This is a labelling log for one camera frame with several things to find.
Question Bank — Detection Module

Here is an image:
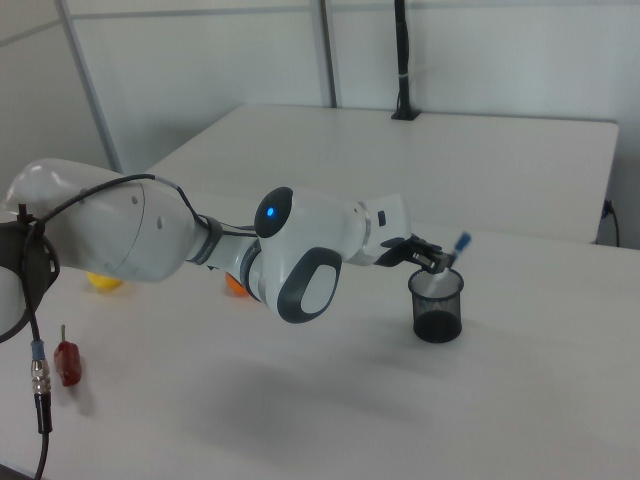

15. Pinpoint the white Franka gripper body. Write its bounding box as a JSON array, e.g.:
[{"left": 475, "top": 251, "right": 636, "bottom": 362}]
[{"left": 360, "top": 193, "right": 418, "bottom": 268}]

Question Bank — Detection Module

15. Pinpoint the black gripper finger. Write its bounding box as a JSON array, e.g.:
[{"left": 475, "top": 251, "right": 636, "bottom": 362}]
[
  {"left": 409, "top": 251, "right": 456, "bottom": 274},
  {"left": 410, "top": 234, "right": 444, "bottom": 254}
]

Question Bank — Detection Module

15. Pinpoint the white marker with blue cap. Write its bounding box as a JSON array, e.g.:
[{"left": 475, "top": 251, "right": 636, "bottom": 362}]
[{"left": 423, "top": 231, "right": 474, "bottom": 299}]

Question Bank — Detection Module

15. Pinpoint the black mesh pen cup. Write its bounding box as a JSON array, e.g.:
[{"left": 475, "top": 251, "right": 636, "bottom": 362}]
[{"left": 407, "top": 267, "right": 466, "bottom": 344}]

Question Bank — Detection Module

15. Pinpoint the orange mandarin fruit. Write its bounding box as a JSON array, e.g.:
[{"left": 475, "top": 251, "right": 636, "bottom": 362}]
[{"left": 223, "top": 271, "right": 252, "bottom": 298}]

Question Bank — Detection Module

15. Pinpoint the red chili pepper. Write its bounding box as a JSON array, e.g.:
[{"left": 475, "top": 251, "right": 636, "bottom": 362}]
[{"left": 53, "top": 324, "right": 84, "bottom": 388}]

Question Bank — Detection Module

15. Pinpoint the black camera pole with base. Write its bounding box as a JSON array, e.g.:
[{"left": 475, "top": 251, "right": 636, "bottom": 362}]
[{"left": 390, "top": 0, "right": 422, "bottom": 122}]

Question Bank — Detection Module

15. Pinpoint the black wall cable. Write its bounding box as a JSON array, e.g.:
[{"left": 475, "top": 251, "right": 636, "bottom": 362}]
[{"left": 601, "top": 198, "right": 622, "bottom": 247}]

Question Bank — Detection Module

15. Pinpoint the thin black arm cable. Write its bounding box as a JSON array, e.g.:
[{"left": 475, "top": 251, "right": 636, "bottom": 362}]
[{"left": 36, "top": 173, "right": 262, "bottom": 240}]

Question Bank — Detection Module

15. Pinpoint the grey partition corner post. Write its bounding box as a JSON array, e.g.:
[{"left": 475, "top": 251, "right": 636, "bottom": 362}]
[{"left": 53, "top": 0, "right": 125, "bottom": 174}]

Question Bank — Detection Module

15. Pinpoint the black cable with metal connector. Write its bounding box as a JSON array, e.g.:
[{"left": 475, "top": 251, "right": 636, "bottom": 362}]
[{"left": 16, "top": 201, "right": 56, "bottom": 480}]

